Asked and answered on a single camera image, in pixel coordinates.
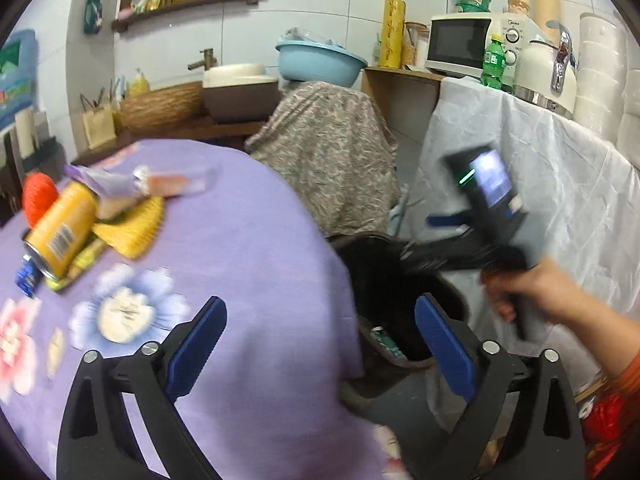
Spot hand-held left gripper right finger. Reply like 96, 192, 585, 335
414, 294, 587, 480

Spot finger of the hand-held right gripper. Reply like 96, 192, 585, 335
426, 212, 476, 233
397, 237, 488, 273

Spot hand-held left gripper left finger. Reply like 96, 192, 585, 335
56, 296, 228, 480

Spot black trash bin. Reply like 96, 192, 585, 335
330, 232, 472, 370

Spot yellow foam net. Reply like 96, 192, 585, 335
92, 195, 166, 260

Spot orange foam net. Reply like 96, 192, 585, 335
21, 172, 64, 227

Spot person's right forearm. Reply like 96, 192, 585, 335
555, 272, 640, 388

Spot person's right hand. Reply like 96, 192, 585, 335
481, 255, 572, 324

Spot light blue plastic item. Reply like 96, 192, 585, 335
389, 187, 408, 233

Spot white cover cloth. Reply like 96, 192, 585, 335
400, 76, 640, 431

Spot purple floral tablecloth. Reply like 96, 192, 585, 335
0, 140, 401, 480

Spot wooden cabinet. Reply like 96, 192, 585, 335
362, 66, 446, 153

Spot floral patterned cloth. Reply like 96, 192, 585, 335
245, 80, 400, 238

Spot white rice cooker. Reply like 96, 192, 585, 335
514, 22, 581, 118

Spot green plastic bottle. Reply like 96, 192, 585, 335
481, 34, 507, 90

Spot clear pink plastic wrapper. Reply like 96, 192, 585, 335
132, 155, 217, 199

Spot yellow tin can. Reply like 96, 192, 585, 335
23, 181, 99, 282

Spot white microwave oven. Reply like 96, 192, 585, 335
425, 12, 538, 79

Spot glass jar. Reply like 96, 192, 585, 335
403, 21, 430, 69

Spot stack of white paper rolls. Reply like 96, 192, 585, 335
572, 10, 640, 161

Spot small blue packet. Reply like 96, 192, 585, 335
15, 257, 44, 295

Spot red plastic bag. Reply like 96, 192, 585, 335
582, 390, 640, 479

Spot purple tube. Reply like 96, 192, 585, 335
65, 162, 151, 202

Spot yellow wrapped roll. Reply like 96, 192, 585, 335
378, 0, 407, 69

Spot light blue plastic basin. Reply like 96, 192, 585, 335
276, 39, 368, 88

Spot wooden counter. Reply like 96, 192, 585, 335
74, 115, 267, 166

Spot woven basket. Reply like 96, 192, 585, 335
119, 81, 205, 131

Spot beige paper bag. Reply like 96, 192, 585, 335
80, 92, 117, 150

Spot white and brown sink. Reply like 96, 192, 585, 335
202, 62, 279, 124

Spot yellow soap bottle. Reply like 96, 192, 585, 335
129, 69, 151, 97

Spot brass faucet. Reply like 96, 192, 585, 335
187, 48, 217, 72

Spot green hanging packet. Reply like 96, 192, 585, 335
83, 0, 104, 35

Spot blue wall picture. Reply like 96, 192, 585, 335
0, 30, 39, 129

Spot wooden wall shelf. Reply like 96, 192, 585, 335
111, 0, 269, 34

